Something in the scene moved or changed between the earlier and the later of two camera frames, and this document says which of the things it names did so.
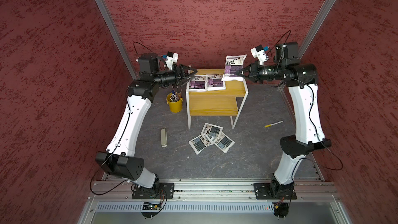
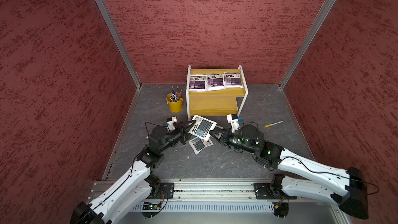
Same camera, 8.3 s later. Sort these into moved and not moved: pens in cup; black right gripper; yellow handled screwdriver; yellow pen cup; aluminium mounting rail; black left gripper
Moved: black right gripper; black left gripper
Not moved: aluminium mounting rail; yellow pen cup; pens in cup; yellow handled screwdriver
